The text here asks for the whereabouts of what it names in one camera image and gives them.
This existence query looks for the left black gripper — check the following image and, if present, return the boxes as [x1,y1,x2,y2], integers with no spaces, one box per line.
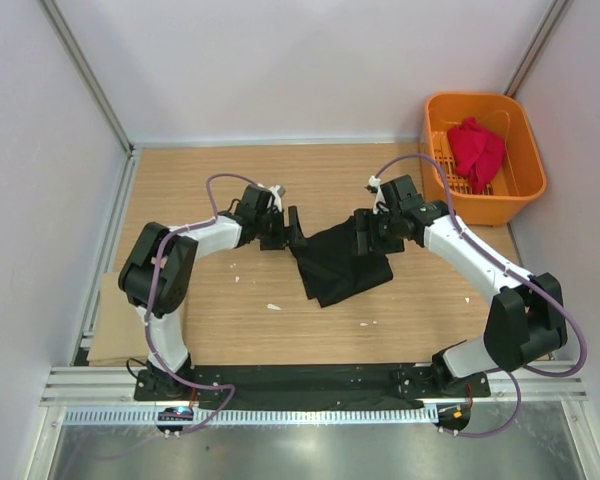
[255,206,307,251]

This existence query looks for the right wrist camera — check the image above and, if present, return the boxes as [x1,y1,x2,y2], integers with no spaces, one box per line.
[380,175,424,214]

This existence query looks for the black t shirt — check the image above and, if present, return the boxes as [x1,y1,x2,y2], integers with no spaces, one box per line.
[290,217,393,308]

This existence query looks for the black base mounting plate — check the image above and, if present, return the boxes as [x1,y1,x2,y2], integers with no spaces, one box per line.
[133,362,492,402]

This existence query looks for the red t shirt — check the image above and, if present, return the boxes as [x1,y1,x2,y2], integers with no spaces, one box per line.
[447,117,506,194]

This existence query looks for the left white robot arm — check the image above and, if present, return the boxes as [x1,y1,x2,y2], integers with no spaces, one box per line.
[118,183,306,400]

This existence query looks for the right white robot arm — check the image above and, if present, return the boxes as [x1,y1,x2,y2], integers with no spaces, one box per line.
[353,175,568,396]

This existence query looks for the brown cardboard sheet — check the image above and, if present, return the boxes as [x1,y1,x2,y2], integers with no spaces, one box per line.
[87,272,148,367]

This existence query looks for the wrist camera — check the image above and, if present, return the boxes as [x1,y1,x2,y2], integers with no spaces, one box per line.
[236,184,286,215]
[380,175,424,214]

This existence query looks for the orange plastic basket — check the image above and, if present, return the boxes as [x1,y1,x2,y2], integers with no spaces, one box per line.
[421,92,546,226]

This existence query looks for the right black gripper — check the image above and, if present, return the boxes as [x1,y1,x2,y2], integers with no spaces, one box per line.
[351,208,405,257]

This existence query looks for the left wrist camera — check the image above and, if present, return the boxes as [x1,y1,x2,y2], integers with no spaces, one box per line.
[236,184,286,215]

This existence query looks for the aluminium corner post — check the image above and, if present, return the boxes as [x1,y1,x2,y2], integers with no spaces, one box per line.
[503,0,574,99]
[38,0,135,153]

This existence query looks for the aluminium front frame rail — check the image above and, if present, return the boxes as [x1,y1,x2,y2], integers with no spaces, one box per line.
[43,367,587,411]

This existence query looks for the white slotted cable duct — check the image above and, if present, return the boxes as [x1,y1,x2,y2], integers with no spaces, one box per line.
[64,405,438,427]

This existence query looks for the left aluminium corner post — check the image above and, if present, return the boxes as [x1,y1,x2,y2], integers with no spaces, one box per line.
[38,0,135,153]

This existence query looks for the right aluminium corner post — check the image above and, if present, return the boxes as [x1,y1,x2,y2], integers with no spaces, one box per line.
[503,0,574,99]

